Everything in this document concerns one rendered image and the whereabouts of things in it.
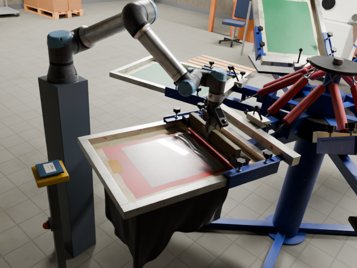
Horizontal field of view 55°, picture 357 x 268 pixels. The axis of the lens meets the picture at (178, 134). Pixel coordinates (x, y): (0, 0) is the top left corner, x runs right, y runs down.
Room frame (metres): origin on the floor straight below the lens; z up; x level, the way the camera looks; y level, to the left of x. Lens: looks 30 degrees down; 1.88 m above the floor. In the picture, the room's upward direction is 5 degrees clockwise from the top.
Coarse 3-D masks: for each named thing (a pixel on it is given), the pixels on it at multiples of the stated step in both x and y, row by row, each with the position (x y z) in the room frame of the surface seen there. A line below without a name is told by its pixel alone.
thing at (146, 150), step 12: (180, 132) 1.64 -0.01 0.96; (192, 132) 1.65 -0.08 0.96; (132, 144) 1.47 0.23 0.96; (144, 144) 1.48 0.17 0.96; (156, 144) 1.50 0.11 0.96; (168, 144) 1.51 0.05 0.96; (180, 144) 1.52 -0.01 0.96; (204, 144) 1.54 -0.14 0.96; (108, 156) 1.35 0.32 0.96; (120, 156) 1.35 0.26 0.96; (132, 156) 1.36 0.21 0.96; (144, 156) 1.37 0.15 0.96; (156, 156) 1.38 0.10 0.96; (168, 156) 1.39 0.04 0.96
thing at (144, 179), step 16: (160, 160) 1.36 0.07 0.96; (176, 160) 1.37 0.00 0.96; (192, 160) 1.38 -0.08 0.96; (224, 160) 1.41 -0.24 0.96; (128, 176) 1.21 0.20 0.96; (144, 176) 1.22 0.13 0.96; (160, 176) 1.23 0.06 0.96; (176, 176) 1.24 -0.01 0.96; (192, 176) 1.25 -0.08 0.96; (144, 192) 1.11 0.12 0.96
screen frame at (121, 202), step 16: (128, 128) 1.57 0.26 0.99; (144, 128) 1.59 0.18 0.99; (160, 128) 1.65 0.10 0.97; (224, 128) 1.67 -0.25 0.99; (80, 144) 1.39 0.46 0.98; (240, 144) 1.55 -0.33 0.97; (96, 160) 1.26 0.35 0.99; (224, 176) 1.23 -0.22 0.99; (112, 192) 1.05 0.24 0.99; (176, 192) 1.09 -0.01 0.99; (192, 192) 1.11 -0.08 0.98; (128, 208) 0.97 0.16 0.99; (144, 208) 0.99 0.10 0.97
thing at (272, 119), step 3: (267, 117) 1.76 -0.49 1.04; (270, 117) 1.76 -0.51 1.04; (273, 117) 1.77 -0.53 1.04; (270, 120) 1.72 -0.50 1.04; (273, 120) 1.73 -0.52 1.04; (276, 120) 1.73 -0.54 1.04; (270, 123) 1.70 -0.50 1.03; (273, 123) 1.71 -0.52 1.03; (276, 123) 1.73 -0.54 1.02; (273, 126) 1.71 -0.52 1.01; (276, 126) 1.73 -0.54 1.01; (264, 129) 1.68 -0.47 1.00
